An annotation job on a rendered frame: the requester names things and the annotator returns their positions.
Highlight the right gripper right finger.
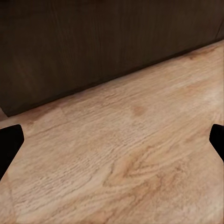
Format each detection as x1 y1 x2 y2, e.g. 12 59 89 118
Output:
209 124 224 161

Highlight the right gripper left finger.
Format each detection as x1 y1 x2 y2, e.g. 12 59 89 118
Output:
0 124 24 180

